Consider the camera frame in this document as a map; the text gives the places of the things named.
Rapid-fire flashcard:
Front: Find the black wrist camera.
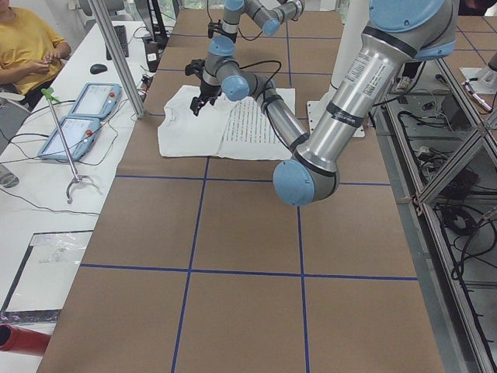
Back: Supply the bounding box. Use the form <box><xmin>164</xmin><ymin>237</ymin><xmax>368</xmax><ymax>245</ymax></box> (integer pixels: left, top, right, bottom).
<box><xmin>184</xmin><ymin>59</ymin><xmax>206</xmax><ymax>78</ymax></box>
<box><xmin>207</xmin><ymin>20</ymin><xmax>223</xmax><ymax>39</ymax></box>

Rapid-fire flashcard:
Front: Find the reacher grabber stick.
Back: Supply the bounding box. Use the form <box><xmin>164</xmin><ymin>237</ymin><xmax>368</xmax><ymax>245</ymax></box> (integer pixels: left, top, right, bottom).
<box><xmin>41</xmin><ymin>88</ymin><xmax>99</xmax><ymax>204</ymax></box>

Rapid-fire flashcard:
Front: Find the upper blue teach pendant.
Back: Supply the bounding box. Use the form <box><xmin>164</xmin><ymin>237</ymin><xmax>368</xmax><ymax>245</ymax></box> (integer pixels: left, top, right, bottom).
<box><xmin>69</xmin><ymin>82</ymin><xmax>122</xmax><ymax>119</ymax></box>

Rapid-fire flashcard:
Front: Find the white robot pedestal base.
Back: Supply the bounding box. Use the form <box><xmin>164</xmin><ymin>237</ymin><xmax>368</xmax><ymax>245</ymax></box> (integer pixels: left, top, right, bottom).
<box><xmin>307</xmin><ymin>0</ymin><xmax>370</xmax><ymax>131</ymax></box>

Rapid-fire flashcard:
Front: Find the clear plastic document sleeve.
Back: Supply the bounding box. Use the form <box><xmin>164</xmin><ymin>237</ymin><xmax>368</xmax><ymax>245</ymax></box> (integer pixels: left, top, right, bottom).
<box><xmin>1</xmin><ymin>230</ymin><xmax>92</xmax><ymax>324</ymax></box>

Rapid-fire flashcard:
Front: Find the white long-sleeve printed shirt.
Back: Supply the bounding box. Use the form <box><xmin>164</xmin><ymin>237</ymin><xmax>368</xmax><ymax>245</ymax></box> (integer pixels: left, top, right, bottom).
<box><xmin>158</xmin><ymin>85</ymin><xmax>290</xmax><ymax>160</ymax></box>

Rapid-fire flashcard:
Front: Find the red fire extinguisher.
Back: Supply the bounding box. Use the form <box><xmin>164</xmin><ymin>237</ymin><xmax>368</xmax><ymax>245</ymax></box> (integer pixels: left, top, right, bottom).
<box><xmin>1</xmin><ymin>324</ymin><xmax>51</xmax><ymax>357</ymax></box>

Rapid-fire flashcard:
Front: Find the blue teach pendant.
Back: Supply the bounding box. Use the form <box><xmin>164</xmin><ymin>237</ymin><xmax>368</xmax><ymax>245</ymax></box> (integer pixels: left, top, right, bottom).
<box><xmin>38</xmin><ymin>116</ymin><xmax>100</xmax><ymax>161</ymax></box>
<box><xmin>69</xmin><ymin>82</ymin><xmax>122</xmax><ymax>119</ymax></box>

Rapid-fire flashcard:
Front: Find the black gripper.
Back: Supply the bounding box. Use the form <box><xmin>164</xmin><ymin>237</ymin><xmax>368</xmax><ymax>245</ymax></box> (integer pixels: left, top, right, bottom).
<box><xmin>189</xmin><ymin>80</ymin><xmax>221</xmax><ymax>116</ymax></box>

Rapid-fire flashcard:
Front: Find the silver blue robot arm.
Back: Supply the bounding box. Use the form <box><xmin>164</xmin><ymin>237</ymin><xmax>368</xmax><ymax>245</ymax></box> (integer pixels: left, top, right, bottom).
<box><xmin>185</xmin><ymin>1</ymin><xmax>459</xmax><ymax>206</ymax></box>
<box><xmin>209</xmin><ymin>0</ymin><xmax>305</xmax><ymax>43</ymax></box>

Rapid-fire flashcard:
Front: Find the black computer mouse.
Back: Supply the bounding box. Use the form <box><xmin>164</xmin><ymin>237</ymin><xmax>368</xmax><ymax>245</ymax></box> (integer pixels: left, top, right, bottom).
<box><xmin>89</xmin><ymin>64</ymin><xmax>108</xmax><ymax>75</ymax></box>

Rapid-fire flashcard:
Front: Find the black keyboard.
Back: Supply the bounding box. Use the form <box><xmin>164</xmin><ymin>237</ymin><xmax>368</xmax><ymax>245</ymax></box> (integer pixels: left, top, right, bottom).
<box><xmin>113</xmin><ymin>25</ymin><xmax>129</xmax><ymax>58</ymax></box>

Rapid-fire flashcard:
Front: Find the lower blue teach pendant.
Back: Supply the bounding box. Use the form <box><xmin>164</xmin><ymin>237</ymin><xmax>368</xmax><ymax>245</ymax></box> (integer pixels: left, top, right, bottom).
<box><xmin>38</xmin><ymin>116</ymin><xmax>100</xmax><ymax>161</ymax></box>

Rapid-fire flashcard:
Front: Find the person in yellow shirt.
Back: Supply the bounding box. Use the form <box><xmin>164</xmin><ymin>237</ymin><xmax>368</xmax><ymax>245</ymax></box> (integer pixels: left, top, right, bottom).
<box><xmin>1</xmin><ymin>1</ymin><xmax>71</xmax><ymax>109</ymax></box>

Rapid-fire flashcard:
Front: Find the aluminium frame post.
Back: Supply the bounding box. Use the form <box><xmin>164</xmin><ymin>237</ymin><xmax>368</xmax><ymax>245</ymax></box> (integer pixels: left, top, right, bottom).
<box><xmin>89</xmin><ymin>0</ymin><xmax>144</xmax><ymax>119</ymax></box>

